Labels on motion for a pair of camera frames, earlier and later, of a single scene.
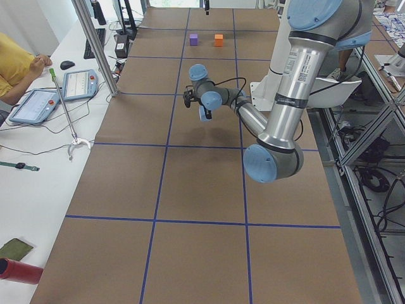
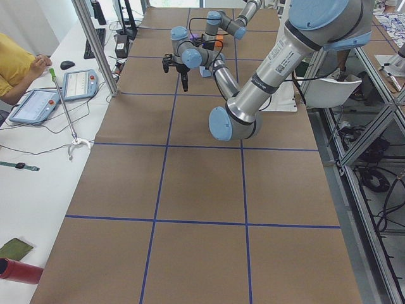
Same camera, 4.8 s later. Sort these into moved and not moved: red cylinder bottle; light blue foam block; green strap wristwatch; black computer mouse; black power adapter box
Moved: light blue foam block
Not moved: green strap wristwatch; black computer mouse; black power adapter box; red cylinder bottle
